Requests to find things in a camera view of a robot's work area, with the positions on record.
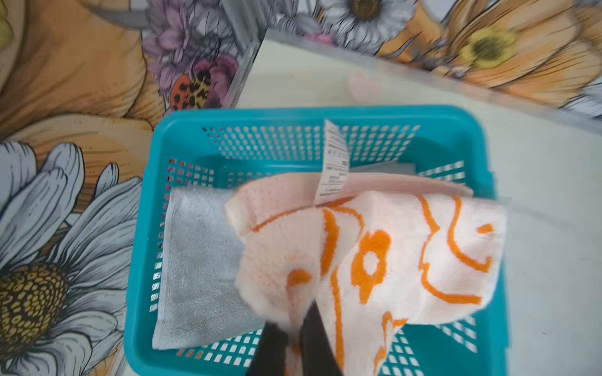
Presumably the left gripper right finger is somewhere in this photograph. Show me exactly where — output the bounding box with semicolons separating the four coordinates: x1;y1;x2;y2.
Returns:
300;302;343;376

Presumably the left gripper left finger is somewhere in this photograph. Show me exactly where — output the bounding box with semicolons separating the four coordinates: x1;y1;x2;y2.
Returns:
246;322;288;376

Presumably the grey towel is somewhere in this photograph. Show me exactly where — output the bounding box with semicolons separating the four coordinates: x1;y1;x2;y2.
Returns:
152;172;415;350

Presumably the orange patterned white towel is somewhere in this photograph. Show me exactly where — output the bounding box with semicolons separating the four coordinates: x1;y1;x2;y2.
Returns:
224;119;508;376

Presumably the teal plastic basket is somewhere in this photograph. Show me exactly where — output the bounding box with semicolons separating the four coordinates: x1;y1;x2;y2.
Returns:
124;105;496;375

